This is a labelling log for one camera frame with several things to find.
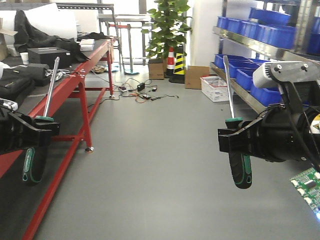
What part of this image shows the black yellow traffic cone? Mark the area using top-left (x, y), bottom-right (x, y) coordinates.
top-left (169, 53), bottom-right (185, 84)

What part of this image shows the white paper cup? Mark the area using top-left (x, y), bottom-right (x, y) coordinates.
top-left (20, 52), bottom-right (29, 65)

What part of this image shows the red metal table frame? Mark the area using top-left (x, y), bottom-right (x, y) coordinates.
top-left (0, 39), bottom-right (113, 240)

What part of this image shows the black equipment box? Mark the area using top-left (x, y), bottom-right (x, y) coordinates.
top-left (27, 46), bottom-right (72, 69)

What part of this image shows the white wire basket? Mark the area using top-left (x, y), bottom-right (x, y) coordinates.
top-left (200, 75), bottom-right (229, 103)

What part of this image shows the black bag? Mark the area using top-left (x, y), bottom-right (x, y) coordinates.
top-left (0, 63), bottom-right (50, 106)

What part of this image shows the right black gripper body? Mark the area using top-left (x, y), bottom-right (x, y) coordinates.
top-left (249, 105), bottom-right (320, 163)

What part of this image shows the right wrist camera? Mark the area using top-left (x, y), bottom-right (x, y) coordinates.
top-left (253, 61), bottom-right (320, 114)

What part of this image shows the red white traffic cone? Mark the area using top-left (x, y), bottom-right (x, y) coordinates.
top-left (165, 47), bottom-right (175, 78)

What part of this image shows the green-handled screwdriver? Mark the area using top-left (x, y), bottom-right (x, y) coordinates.
top-left (22, 57), bottom-right (60, 187)
top-left (223, 55), bottom-right (252, 189)

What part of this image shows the green circuit board right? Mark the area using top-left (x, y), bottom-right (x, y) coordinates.
top-left (289, 167), bottom-right (320, 220)

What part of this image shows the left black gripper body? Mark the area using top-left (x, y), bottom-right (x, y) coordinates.
top-left (0, 106), bottom-right (34, 155)

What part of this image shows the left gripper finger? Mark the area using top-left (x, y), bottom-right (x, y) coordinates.
top-left (32, 117), bottom-right (60, 147)
top-left (218, 117), bottom-right (264, 157)

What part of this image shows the green potted plant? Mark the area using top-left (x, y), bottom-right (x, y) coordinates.
top-left (145, 0), bottom-right (192, 59)

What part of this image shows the small brown cardboard box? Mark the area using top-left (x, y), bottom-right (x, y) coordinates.
top-left (184, 65), bottom-right (210, 90)

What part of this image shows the metal shelf rack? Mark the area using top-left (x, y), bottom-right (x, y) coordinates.
top-left (213, 0), bottom-right (320, 114)

